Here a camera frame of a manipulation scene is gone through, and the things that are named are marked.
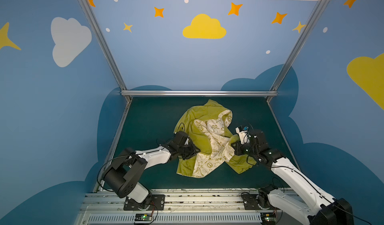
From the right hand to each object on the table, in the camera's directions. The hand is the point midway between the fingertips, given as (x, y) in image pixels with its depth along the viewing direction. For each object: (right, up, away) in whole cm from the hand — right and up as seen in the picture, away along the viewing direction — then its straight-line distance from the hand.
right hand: (233, 142), depth 82 cm
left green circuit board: (-47, -34, -12) cm, 59 cm away
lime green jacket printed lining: (-12, +8, +16) cm, 21 cm away
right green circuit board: (+14, -35, -11) cm, 39 cm away
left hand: (-18, -5, +4) cm, 20 cm away
